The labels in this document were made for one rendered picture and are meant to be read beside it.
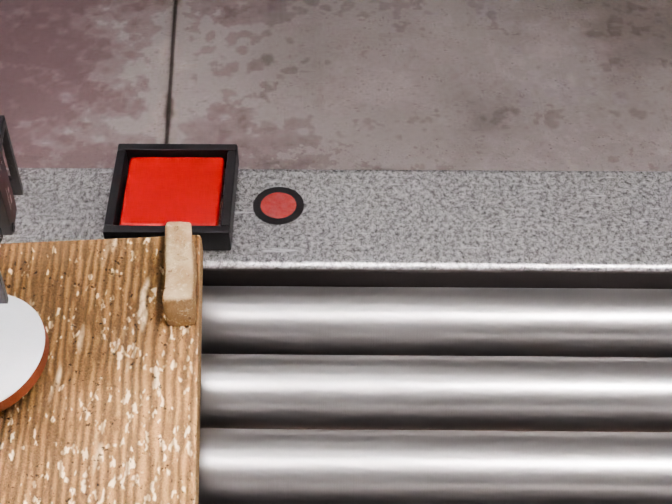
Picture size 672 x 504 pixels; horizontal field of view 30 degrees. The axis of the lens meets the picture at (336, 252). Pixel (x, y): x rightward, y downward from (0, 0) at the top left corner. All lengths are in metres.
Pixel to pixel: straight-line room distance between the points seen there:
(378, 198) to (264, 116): 1.41
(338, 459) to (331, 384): 0.05
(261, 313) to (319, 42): 1.63
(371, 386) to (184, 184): 0.18
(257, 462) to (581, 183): 0.28
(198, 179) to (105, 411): 0.18
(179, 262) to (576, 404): 0.23
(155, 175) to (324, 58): 1.52
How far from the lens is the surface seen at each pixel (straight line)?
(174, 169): 0.79
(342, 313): 0.73
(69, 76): 2.31
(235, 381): 0.70
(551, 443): 0.68
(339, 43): 2.33
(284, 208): 0.78
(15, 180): 0.63
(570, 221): 0.79
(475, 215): 0.78
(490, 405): 0.70
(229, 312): 0.73
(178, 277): 0.69
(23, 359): 0.67
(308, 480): 0.67
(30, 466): 0.67
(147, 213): 0.77
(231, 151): 0.80
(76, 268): 0.74
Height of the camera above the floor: 1.49
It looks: 49 degrees down
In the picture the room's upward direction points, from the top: straight up
